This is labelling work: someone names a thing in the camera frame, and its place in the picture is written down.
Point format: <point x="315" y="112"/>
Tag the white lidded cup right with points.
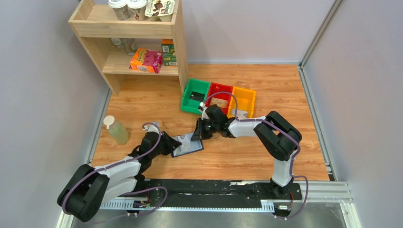
<point x="138" y="8"/>

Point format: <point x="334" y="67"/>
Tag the red plastic bin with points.
<point x="216" y="87"/>

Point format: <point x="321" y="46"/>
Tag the navy blue card holder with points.
<point x="187" y="145"/>

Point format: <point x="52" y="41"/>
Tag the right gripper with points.
<point x="200" y="133"/>

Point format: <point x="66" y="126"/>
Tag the wooden shelf unit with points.
<point x="96" y="24"/>

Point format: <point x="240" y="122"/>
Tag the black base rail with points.
<point x="234" y="194"/>

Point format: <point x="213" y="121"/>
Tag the green plastic bin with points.
<point x="191" y="106"/>

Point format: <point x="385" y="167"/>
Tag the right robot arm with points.
<point x="278" y="136"/>

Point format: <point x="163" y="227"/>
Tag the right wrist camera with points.
<point x="204" y="115"/>

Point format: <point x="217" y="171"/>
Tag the chocolate pudding cup pack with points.
<point x="161" y="9"/>

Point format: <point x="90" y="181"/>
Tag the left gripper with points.
<point x="171" y="144"/>

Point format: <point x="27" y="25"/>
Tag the green juice carton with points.
<point x="169" y="57"/>

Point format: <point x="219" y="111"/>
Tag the clear bottle on shelf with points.
<point x="129" y="45"/>

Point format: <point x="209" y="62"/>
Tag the white lidded cup left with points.
<point x="120" y="8"/>

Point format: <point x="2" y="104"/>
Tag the yellow plastic bin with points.
<point x="245" y="100"/>

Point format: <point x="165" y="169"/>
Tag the orange pink snack box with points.
<point x="145" y="60"/>

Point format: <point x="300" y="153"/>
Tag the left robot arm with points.
<point x="90" y="187"/>

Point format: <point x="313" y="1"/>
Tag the gold card in bin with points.
<point x="221" y="103"/>

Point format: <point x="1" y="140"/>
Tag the white lidded cup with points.
<point x="120" y="8"/>
<point x="138" y="8"/>

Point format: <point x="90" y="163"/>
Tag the silver VIP card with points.
<point x="241" y="114"/>

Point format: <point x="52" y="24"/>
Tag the black card in bin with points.
<point x="196" y="96"/>

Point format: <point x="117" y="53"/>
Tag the green liquid bottle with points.
<point x="116" y="129"/>

